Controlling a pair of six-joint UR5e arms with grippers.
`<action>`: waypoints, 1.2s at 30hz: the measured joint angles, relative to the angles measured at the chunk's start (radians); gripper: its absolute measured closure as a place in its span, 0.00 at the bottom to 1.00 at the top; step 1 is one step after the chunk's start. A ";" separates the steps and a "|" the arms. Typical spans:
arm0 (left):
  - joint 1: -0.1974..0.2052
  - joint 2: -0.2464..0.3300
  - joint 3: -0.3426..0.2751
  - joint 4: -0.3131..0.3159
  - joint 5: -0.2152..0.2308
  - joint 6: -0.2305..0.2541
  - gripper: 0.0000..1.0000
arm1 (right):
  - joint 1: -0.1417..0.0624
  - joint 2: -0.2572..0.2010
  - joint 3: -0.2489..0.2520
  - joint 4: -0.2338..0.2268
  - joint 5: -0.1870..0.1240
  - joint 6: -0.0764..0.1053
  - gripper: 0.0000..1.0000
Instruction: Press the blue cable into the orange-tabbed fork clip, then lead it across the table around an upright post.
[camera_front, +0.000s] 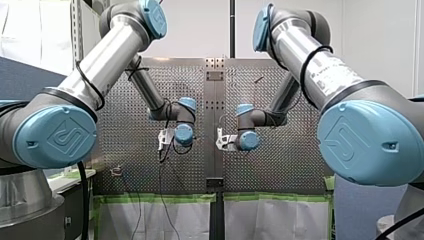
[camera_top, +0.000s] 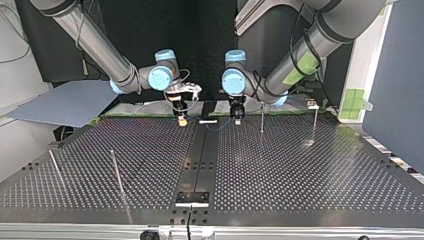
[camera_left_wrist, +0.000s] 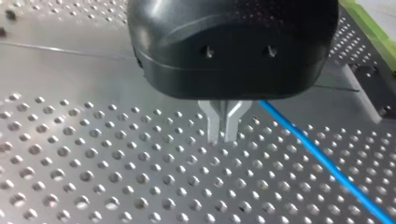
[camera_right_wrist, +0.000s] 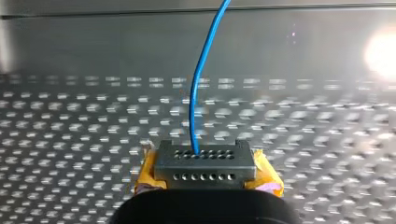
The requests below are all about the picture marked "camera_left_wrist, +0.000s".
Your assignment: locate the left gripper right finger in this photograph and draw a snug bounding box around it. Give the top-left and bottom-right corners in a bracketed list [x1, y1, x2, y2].
[223, 100, 253, 144]

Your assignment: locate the blue cable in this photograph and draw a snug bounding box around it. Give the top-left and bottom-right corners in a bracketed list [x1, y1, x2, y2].
[258, 100, 396, 224]

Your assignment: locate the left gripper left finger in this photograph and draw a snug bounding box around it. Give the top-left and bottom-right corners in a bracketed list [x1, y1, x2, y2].
[197, 100, 222, 145]

